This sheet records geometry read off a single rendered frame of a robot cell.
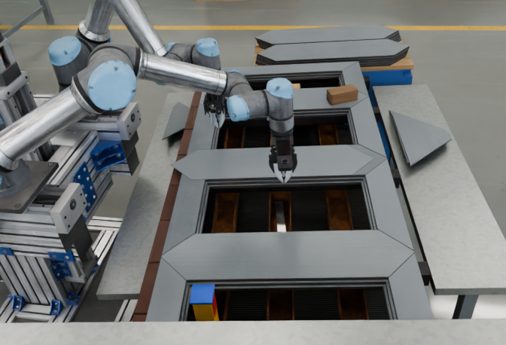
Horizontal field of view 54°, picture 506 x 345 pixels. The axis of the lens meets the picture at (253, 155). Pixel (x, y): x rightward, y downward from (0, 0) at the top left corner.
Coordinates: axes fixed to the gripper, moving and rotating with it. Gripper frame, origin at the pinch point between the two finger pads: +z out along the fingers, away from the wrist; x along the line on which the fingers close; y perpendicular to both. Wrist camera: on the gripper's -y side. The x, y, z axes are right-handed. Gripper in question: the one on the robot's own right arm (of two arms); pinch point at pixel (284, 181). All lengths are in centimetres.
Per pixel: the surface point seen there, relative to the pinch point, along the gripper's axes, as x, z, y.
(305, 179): -7.3, 6.9, 8.7
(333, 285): -13.0, 8.0, -36.1
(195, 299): 24, 2, -45
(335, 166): -18.3, 5.8, 14.3
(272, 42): 5, 6, 122
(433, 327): -30, -14, -65
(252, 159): 11.6, 5.8, 19.9
